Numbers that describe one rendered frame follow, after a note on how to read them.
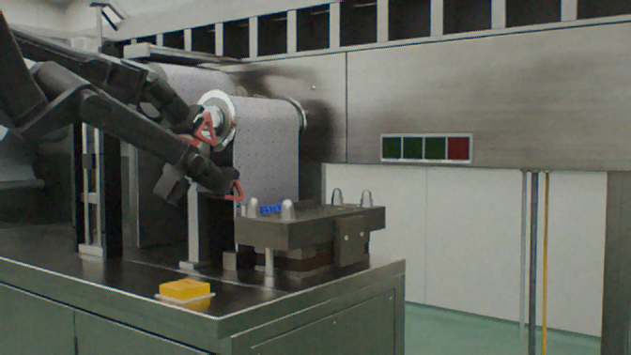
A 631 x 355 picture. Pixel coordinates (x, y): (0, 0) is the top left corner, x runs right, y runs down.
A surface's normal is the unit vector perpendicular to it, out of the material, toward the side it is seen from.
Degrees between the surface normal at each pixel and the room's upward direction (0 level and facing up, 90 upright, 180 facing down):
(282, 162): 90
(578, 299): 90
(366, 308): 90
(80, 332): 90
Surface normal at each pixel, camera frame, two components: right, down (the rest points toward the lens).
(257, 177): 0.79, 0.04
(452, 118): -0.61, 0.05
